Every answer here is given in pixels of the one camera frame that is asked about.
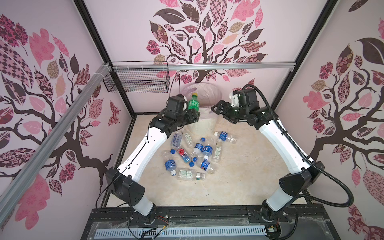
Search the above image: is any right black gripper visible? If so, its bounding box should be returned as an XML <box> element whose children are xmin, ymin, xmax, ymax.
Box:
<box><xmin>210</xmin><ymin>101</ymin><xmax>248</xmax><ymax>123</ymax></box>

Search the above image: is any soda water blue label bottle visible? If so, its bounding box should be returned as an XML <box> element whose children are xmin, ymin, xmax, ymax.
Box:
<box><xmin>171</xmin><ymin>132</ymin><xmax>183</xmax><ymax>149</ymax></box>

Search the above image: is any green soda bottle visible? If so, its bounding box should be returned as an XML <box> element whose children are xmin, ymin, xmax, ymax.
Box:
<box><xmin>188</xmin><ymin>93</ymin><xmax>200</xmax><ymax>112</ymax></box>

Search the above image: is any green label clear bottle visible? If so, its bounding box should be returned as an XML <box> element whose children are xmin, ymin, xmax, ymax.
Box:
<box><xmin>183</xmin><ymin>132</ymin><xmax>194</xmax><ymax>148</ymax></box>
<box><xmin>212</xmin><ymin>139</ymin><xmax>223</xmax><ymax>163</ymax></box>
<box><xmin>176</xmin><ymin>168</ymin><xmax>206</xmax><ymax>181</ymax></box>

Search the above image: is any Pocari Sweat blue label bottle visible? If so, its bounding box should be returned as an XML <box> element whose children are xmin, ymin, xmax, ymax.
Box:
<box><xmin>162</xmin><ymin>151</ymin><xmax>177</xmax><ymax>176</ymax></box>

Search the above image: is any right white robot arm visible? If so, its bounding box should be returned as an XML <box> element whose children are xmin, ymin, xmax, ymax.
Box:
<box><xmin>211</xmin><ymin>101</ymin><xmax>320</xmax><ymax>222</ymax></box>

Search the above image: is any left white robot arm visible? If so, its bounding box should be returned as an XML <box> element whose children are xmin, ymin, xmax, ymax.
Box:
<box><xmin>106</xmin><ymin>109</ymin><xmax>200</xmax><ymax>222</ymax></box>

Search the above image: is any white ribbed trash bin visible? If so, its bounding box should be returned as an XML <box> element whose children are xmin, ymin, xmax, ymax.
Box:
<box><xmin>188</xmin><ymin>118</ymin><xmax>218</xmax><ymax>136</ymax></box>

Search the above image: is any Fiji red flower bottle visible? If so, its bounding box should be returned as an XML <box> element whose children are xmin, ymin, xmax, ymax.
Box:
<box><xmin>177</xmin><ymin>147</ymin><xmax>195</xmax><ymax>168</ymax></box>

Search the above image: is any blue label white cap bottle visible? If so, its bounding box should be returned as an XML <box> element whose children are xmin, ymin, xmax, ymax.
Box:
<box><xmin>202</xmin><ymin>145</ymin><xmax>213</xmax><ymax>160</ymax></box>

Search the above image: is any Pepsi blue label bottle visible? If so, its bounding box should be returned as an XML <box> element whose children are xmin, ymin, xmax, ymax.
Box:
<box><xmin>196</xmin><ymin>156</ymin><xmax>216</xmax><ymax>174</ymax></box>

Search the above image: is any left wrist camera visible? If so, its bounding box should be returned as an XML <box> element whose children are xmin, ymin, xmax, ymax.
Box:
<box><xmin>166</xmin><ymin>94</ymin><xmax>188</xmax><ymax>114</ymax></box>

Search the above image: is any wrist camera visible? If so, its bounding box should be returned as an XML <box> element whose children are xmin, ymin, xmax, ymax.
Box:
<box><xmin>230</xmin><ymin>89</ymin><xmax>260</xmax><ymax>110</ymax></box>
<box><xmin>166</xmin><ymin>94</ymin><xmax>188</xmax><ymax>114</ymax></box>

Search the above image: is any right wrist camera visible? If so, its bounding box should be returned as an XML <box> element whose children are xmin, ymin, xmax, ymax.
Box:
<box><xmin>230</xmin><ymin>89</ymin><xmax>260</xmax><ymax>110</ymax></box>

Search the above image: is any black wire mesh basket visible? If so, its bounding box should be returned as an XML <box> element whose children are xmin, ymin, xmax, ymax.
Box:
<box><xmin>103</xmin><ymin>60</ymin><xmax>171</xmax><ymax>94</ymax></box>

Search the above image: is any back aluminium frame rail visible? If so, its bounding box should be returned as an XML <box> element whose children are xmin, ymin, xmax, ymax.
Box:
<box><xmin>113</xmin><ymin>62</ymin><xmax>296</xmax><ymax>71</ymax></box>

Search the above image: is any aluminium frame rail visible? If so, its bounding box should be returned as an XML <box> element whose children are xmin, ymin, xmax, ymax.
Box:
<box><xmin>0</xmin><ymin>62</ymin><xmax>112</xmax><ymax>223</ymax></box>
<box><xmin>113</xmin><ymin>62</ymin><xmax>296</xmax><ymax>71</ymax></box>

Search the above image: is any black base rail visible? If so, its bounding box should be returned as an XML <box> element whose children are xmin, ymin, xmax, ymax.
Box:
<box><xmin>86</xmin><ymin>204</ymin><xmax>329</xmax><ymax>227</ymax></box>

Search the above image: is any white slotted cable duct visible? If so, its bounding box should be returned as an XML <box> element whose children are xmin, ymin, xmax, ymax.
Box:
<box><xmin>94</xmin><ymin>226</ymin><xmax>267</xmax><ymax>240</ymax></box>

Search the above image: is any right black corrugated cable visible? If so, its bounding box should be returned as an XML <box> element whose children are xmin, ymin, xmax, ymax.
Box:
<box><xmin>241</xmin><ymin>84</ymin><xmax>355</xmax><ymax>208</ymax></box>

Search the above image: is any left aluminium frame rail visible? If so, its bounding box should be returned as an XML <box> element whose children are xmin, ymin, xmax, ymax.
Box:
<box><xmin>0</xmin><ymin>62</ymin><xmax>112</xmax><ymax>223</ymax></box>

